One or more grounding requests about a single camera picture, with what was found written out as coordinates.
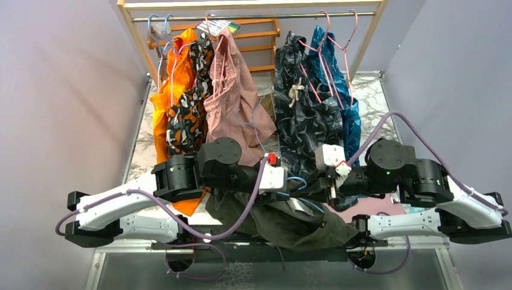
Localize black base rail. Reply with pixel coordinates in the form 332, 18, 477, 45
152, 224, 389, 263

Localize metal hanging rod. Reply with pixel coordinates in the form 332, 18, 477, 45
131, 12, 376, 22

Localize dusty pink shorts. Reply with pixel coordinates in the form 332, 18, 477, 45
204, 28, 276, 166

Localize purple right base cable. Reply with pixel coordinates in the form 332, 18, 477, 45
347, 212, 412, 277

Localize pink hanger on pink shorts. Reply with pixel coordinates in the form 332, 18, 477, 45
203, 11, 231, 97

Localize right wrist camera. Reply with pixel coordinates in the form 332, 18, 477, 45
315, 144, 351, 177

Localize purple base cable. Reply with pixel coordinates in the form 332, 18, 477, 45
164, 242, 228, 282
347, 212, 412, 277

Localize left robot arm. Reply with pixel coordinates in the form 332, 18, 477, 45
56, 137, 313, 248

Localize pink mat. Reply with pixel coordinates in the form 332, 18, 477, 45
333, 195, 405, 222

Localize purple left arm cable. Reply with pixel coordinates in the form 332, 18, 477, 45
55, 156, 269, 242

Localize olive green shorts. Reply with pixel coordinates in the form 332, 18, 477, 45
205, 192, 359, 248

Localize orange black camo shorts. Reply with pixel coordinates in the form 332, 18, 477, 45
166, 33, 214, 156

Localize colourful marker box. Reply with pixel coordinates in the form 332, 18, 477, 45
196, 20, 241, 37

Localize black shark print shorts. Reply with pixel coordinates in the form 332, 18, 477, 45
274, 31, 345, 180

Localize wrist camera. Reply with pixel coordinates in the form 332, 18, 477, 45
259, 153, 287, 195
315, 144, 351, 177

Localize blue hanger on orange shorts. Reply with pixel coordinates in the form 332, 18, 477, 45
147, 14, 196, 89

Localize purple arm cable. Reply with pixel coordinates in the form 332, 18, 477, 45
55, 156, 269, 242
347, 111, 510, 217

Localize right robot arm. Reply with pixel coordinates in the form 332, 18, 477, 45
293, 138, 511, 248

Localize wooden ladder shelf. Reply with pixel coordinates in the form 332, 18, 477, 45
147, 19, 281, 74

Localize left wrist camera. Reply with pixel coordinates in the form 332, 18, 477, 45
259, 153, 287, 195

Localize blue shark print shorts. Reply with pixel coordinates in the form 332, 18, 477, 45
308, 26, 362, 159

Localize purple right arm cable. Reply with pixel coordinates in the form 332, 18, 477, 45
347, 111, 510, 217

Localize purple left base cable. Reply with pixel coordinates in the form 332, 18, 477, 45
164, 242, 228, 282

